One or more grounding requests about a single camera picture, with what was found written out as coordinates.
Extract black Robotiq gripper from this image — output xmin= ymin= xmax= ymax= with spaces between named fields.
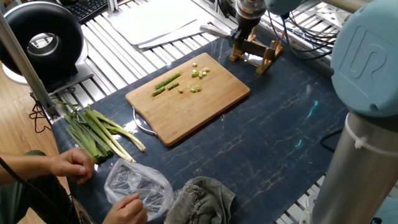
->
xmin=230 ymin=12 xmax=261 ymax=47

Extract steel cleaver knife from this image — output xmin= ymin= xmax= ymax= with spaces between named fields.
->
xmin=199 ymin=24 xmax=277 ymax=62

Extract single scallion stalk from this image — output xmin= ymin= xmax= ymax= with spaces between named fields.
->
xmin=154 ymin=72 xmax=182 ymax=90

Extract scallion with white stem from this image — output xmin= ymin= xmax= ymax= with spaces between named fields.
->
xmin=83 ymin=108 xmax=137 ymax=163
xmin=86 ymin=105 xmax=133 ymax=161
xmin=92 ymin=110 xmax=147 ymax=152

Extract clear plastic bag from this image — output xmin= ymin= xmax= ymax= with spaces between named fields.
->
xmin=104 ymin=157 xmax=175 ymax=222

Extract person's left forearm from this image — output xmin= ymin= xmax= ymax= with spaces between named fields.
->
xmin=0 ymin=152 xmax=54 ymax=187

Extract person's right hand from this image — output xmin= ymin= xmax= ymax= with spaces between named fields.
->
xmin=102 ymin=192 xmax=149 ymax=224

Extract person's left hand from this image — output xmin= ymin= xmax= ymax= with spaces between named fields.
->
xmin=48 ymin=147 xmax=96 ymax=185

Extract wooden dish rack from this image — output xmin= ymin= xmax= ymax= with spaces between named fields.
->
xmin=228 ymin=26 xmax=285 ymax=75

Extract aluminium plate with holes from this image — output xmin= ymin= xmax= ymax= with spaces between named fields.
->
xmin=315 ymin=2 xmax=351 ymax=30

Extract white blank paper sheet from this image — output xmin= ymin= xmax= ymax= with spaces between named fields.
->
xmin=107 ymin=0 xmax=200 ymax=46

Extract wooden cutting board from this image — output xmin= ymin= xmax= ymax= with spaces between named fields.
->
xmin=125 ymin=52 xmax=251 ymax=147

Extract dark blue marbled mat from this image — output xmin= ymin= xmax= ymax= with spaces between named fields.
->
xmin=51 ymin=18 xmax=349 ymax=224

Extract black keyboard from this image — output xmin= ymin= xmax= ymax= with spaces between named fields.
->
xmin=63 ymin=0 xmax=109 ymax=25

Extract grey-green rag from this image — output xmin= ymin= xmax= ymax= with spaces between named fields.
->
xmin=164 ymin=176 xmax=236 ymax=224

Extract green scallion leaves bundle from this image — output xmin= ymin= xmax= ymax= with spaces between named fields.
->
xmin=55 ymin=100 xmax=114 ymax=164

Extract green trousers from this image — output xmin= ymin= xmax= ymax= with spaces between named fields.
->
xmin=0 ymin=150 xmax=75 ymax=224

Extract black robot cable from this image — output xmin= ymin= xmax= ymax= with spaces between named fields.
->
xmin=279 ymin=11 xmax=341 ymax=62

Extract silver metal stand post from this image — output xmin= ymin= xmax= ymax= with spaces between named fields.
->
xmin=106 ymin=0 xmax=121 ymax=15

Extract black base cable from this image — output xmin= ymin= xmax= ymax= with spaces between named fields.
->
xmin=319 ymin=128 xmax=345 ymax=153

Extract metal wire loop handle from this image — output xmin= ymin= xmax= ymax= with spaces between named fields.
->
xmin=132 ymin=106 xmax=158 ymax=136

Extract grey metal base plate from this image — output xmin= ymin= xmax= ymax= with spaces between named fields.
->
xmin=29 ymin=60 xmax=95 ymax=96

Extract aluminium extrusion post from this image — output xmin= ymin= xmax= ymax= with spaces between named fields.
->
xmin=0 ymin=12 xmax=62 ymax=123

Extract thin dark tangled cable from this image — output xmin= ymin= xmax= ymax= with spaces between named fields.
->
xmin=29 ymin=93 xmax=52 ymax=134

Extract black round ring device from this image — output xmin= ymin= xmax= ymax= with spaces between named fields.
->
xmin=0 ymin=1 xmax=91 ymax=88

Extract black floor cable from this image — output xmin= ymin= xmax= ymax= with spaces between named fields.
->
xmin=0 ymin=157 xmax=71 ymax=224

